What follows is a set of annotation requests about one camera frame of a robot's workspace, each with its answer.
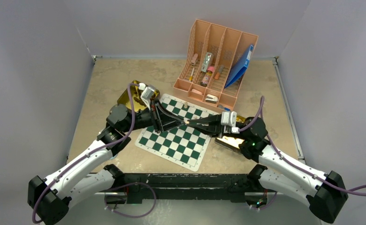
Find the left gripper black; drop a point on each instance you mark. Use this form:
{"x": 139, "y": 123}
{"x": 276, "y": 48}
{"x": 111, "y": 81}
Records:
{"x": 167, "y": 120}

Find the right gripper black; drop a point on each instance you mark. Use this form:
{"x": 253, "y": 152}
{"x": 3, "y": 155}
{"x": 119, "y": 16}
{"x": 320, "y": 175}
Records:
{"x": 211, "y": 125}

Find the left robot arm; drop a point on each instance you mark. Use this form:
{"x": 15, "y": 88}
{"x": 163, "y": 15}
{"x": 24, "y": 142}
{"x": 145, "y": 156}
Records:
{"x": 51, "y": 197}

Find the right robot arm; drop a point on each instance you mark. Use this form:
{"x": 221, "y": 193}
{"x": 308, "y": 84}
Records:
{"x": 321, "y": 192}

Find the gold tin with white pieces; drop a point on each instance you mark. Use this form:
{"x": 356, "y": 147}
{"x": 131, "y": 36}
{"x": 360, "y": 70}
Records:
{"x": 234, "y": 143}

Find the green white chess board mat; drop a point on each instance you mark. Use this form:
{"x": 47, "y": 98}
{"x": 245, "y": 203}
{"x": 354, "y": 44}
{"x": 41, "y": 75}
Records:
{"x": 183, "y": 145}

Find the gold tin with dark pieces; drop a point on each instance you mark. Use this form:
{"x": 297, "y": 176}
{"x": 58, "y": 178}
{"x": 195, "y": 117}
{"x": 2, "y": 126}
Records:
{"x": 137, "y": 102}

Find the blue grey stamp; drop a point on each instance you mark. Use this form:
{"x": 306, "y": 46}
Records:
{"x": 223, "y": 107}

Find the white stapler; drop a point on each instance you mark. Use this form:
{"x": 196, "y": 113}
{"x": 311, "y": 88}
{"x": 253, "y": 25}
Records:
{"x": 211, "y": 99}

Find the pink capped bottle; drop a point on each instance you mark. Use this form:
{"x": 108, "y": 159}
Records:
{"x": 208, "y": 74}

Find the grey box in organizer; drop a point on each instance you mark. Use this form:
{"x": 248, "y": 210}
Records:
{"x": 208, "y": 58}

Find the blue folder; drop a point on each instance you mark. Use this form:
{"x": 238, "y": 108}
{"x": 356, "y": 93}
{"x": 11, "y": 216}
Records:
{"x": 240, "y": 67}

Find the pink desk organizer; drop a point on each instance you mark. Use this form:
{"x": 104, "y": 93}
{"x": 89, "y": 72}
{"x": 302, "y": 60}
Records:
{"x": 227, "y": 45}

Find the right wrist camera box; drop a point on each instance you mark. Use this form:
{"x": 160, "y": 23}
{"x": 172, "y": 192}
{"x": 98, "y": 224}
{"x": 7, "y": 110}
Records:
{"x": 229, "y": 118}

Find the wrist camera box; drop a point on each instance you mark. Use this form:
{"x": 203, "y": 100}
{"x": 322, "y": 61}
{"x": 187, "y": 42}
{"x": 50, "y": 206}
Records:
{"x": 147, "y": 93}
{"x": 229, "y": 118}

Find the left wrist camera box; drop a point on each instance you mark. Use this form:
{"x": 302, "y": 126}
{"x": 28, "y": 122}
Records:
{"x": 147, "y": 93}

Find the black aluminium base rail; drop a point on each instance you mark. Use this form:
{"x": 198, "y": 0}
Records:
{"x": 140, "y": 186}

